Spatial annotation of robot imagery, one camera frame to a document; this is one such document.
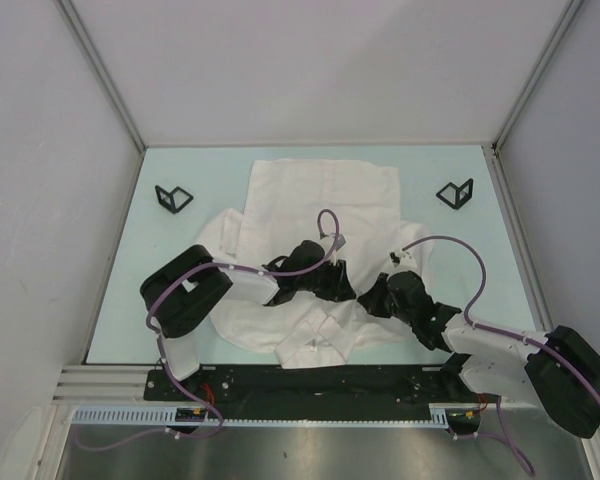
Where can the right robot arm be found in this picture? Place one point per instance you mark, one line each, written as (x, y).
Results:
(558, 371)

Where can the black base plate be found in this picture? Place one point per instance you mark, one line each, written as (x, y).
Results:
(350, 392)

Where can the right black display case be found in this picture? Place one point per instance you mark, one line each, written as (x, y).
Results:
(456, 196)

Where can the black display case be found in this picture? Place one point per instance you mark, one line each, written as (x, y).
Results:
(173, 201)
(456, 196)

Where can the left black display case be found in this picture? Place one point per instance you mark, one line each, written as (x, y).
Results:
(173, 201)

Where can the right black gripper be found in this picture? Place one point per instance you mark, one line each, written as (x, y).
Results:
(371, 301)

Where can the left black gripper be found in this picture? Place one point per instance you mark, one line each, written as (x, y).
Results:
(338, 288)

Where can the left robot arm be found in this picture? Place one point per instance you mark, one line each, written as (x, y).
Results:
(184, 292)

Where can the left aluminium frame post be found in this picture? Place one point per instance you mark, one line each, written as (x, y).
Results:
(93, 58)

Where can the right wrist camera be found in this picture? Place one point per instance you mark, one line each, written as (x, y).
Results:
(403, 262)

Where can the aluminium frame post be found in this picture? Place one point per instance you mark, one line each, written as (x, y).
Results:
(540, 67)
(93, 58)

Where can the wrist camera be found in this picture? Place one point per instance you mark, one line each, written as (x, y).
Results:
(334, 243)
(403, 262)

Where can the slotted cable duct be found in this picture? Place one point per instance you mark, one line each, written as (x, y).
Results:
(190, 416)

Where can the right aluminium frame post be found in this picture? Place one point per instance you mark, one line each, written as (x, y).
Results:
(540, 67)

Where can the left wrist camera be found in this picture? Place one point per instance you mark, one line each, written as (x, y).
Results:
(334, 243)

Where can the white button-up shirt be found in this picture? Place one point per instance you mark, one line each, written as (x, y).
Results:
(289, 201)

